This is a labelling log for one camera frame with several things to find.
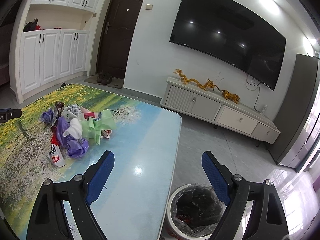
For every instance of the brown snack wrapper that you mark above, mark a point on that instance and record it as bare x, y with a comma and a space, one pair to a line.
59, 106

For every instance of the white tissue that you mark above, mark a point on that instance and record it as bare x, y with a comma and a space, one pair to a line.
74, 129

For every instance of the white printed plastic bag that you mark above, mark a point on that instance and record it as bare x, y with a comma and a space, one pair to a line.
70, 112

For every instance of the black wall television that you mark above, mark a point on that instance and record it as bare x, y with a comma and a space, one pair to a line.
232, 33

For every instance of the door mat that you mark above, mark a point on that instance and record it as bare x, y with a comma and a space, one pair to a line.
114, 81

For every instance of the golden dragon figurine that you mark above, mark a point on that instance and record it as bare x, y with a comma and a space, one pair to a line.
185, 80

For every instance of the white wall cabinets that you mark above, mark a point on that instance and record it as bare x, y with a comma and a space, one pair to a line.
50, 43

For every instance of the golden tiger figurine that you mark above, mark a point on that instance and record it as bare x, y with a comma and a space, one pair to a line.
229, 96

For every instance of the dark brown entrance door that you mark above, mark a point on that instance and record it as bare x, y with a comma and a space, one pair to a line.
116, 38

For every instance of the red white torn carton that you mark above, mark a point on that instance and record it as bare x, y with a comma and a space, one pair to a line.
106, 133

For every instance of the light switch plate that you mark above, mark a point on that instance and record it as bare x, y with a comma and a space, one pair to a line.
149, 7

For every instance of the grey refrigerator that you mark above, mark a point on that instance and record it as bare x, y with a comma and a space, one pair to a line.
298, 117

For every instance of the pair of dark shoes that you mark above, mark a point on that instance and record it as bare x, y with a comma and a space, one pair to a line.
104, 78

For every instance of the white tv cabinet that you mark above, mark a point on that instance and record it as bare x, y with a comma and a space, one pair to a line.
210, 106

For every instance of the red white snack wrapper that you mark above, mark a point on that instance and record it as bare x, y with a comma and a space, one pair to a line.
55, 155

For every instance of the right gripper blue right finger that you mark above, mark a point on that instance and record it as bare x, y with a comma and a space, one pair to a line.
267, 219

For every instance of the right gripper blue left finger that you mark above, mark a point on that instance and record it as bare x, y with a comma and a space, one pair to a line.
48, 218

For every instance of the green plastic bag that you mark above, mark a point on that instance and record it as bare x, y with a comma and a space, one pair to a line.
92, 127

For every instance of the purple plastic wrapper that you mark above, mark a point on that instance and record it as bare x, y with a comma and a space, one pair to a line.
75, 148

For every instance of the red paper box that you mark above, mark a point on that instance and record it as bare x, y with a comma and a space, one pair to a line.
86, 114

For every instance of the white trash bin with liner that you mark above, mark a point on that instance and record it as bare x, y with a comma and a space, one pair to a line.
193, 212

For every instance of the small purple wrapper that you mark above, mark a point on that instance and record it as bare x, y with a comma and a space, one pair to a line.
47, 117

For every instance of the landscape print table mat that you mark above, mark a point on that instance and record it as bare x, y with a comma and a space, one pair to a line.
133, 201

